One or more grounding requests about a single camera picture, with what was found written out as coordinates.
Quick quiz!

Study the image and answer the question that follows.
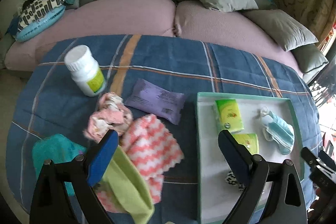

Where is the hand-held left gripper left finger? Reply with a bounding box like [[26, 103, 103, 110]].
[[29, 130, 120, 224]]

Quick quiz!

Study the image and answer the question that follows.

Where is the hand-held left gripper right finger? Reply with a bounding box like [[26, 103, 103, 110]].
[[218, 130, 307, 224]]

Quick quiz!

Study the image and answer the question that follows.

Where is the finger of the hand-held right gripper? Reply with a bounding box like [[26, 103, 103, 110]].
[[301, 147, 336, 171]]

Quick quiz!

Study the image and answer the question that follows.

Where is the green tissue pack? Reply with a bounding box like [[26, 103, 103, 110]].
[[232, 133, 260, 155], [212, 99, 245, 134]]

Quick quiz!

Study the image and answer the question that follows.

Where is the teal white cardboard tray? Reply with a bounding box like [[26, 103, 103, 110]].
[[196, 92, 305, 224]]

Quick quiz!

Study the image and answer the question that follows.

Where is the leopard print scrunchie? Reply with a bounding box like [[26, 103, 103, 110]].
[[224, 170, 246, 191]]

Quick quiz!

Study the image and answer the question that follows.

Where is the pink printed cloth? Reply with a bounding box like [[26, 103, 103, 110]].
[[83, 92, 133, 140]]

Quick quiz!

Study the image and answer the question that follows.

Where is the light green cloth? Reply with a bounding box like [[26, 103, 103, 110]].
[[101, 147, 155, 224]]

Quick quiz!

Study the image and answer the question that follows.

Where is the blue face mask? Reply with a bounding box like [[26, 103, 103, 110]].
[[259, 106, 295, 155]]

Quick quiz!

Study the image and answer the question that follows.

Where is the pink white striped towel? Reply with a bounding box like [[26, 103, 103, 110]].
[[96, 114, 185, 214]]

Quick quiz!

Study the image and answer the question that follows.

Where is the teal plastic box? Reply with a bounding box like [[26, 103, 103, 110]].
[[31, 134, 88, 195]]

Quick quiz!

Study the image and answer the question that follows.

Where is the purple wet wipe pack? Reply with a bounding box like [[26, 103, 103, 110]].
[[123, 78, 185, 125]]

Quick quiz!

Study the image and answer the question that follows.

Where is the white plastic bottle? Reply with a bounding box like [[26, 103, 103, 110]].
[[64, 45, 107, 97]]

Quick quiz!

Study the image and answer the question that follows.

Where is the grey leather cushion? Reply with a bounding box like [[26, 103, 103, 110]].
[[291, 43, 328, 75]]

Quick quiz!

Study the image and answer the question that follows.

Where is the blue plaid blanket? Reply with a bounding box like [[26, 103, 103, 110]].
[[7, 34, 319, 224]]

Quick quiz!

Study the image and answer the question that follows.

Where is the purple sofa seat cover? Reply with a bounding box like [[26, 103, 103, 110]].
[[175, 1, 305, 77], [5, 0, 176, 72]]

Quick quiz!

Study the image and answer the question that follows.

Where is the light blue inflatable cushion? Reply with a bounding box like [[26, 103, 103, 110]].
[[16, 7, 66, 42]]

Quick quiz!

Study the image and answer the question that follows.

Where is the dark blue cloth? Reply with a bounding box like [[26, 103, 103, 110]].
[[5, 17, 20, 35]]

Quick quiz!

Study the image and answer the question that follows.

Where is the black white patterned cushion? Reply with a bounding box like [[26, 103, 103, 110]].
[[18, 0, 66, 30]]

